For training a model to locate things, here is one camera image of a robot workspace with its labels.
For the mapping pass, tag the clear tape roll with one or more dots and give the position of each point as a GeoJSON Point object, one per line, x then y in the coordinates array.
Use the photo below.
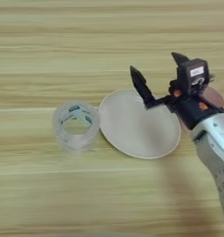
{"type": "Point", "coordinates": [64, 135]}

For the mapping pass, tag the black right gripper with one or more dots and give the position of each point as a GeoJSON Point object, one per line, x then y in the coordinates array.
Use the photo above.
{"type": "Point", "coordinates": [191, 109]}

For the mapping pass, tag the small black white-label box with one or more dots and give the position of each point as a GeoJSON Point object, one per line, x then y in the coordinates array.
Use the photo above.
{"type": "Point", "coordinates": [194, 75]}

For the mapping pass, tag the pink cup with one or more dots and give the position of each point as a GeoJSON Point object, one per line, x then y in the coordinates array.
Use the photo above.
{"type": "Point", "coordinates": [215, 97]}

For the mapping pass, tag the round white plate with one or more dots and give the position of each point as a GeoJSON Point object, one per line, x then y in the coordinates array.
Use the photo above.
{"type": "Point", "coordinates": [132, 129]}

